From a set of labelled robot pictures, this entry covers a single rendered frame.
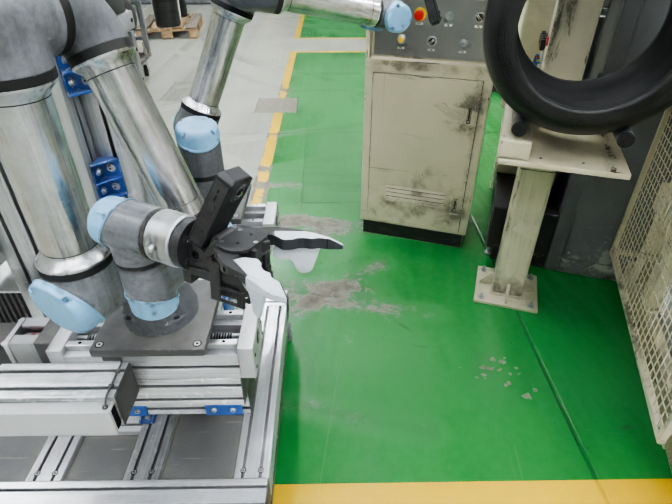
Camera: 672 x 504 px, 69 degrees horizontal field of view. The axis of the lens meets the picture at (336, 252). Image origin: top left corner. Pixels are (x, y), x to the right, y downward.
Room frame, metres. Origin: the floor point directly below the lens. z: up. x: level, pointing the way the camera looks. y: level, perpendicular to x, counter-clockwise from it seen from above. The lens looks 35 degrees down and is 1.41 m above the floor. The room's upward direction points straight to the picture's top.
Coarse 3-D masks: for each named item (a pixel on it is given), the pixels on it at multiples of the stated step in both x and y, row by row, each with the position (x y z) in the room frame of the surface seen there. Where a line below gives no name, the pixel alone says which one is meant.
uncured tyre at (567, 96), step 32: (512, 0) 1.36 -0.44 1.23; (512, 32) 1.35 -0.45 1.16; (512, 64) 1.35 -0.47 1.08; (640, 64) 1.50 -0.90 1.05; (512, 96) 1.35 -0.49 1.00; (544, 96) 1.33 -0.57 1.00; (576, 96) 1.54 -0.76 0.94; (608, 96) 1.50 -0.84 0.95; (640, 96) 1.25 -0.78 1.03; (576, 128) 1.30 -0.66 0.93; (608, 128) 1.28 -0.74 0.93
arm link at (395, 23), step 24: (240, 0) 1.32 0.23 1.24; (264, 0) 1.31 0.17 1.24; (288, 0) 1.33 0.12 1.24; (312, 0) 1.35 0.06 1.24; (336, 0) 1.37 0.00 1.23; (360, 0) 1.40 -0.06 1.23; (384, 0) 1.43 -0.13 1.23; (360, 24) 1.42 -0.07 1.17; (384, 24) 1.42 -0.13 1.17; (408, 24) 1.42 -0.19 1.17
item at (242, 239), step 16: (192, 224) 0.55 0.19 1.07; (176, 240) 0.52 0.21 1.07; (224, 240) 0.51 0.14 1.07; (240, 240) 0.51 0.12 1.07; (256, 240) 0.51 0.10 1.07; (176, 256) 0.52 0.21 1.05; (192, 256) 0.53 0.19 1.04; (208, 256) 0.52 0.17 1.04; (256, 256) 0.49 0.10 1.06; (192, 272) 0.52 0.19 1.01; (208, 272) 0.51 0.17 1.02; (272, 272) 0.53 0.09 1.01; (224, 288) 0.48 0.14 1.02; (240, 288) 0.47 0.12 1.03; (240, 304) 0.47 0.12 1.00
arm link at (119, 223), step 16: (96, 208) 0.59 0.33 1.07; (112, 208) 0.58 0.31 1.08; (128, 208) 0.58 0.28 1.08; (144, 208) 0.58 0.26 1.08; (160, 208) 0.59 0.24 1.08; (96, 224) 0.58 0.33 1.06; (112, 224) 0.57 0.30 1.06; (128, 224) 0.56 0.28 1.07; (144, 224) 0.55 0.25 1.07; (96, 240) 0.58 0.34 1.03; (112, 240) 0.56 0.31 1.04; (128, 240) 0.55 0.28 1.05; (128, 256) 0.56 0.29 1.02; (144, 256) 0.54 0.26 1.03
